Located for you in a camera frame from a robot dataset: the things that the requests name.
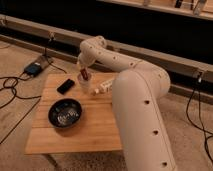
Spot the red pepper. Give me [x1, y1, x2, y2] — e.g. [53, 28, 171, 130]
[80, 68, 89, 81]

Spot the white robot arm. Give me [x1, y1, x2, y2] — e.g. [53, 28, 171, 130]
[77, 36, 178, 171]

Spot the white ceramic cup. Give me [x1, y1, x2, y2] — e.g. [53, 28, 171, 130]
[77, 73, 92, 93]

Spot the black phone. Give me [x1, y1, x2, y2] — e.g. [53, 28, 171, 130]
[57, 79, 75, 94]

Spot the small white toy object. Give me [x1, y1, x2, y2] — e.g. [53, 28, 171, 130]
[93, 79, 113, 95]

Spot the black power adapter box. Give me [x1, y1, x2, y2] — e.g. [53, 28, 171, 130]
[24, 63, 42, 77]

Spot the black bowl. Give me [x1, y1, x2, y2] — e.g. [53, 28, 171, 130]
[48, 98, 82, 128]

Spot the wooden table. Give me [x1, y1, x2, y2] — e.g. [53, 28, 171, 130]
[25, 73, 122, 154]

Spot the black cable right side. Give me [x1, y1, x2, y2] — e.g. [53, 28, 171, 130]
[185, 74, 213, 164]

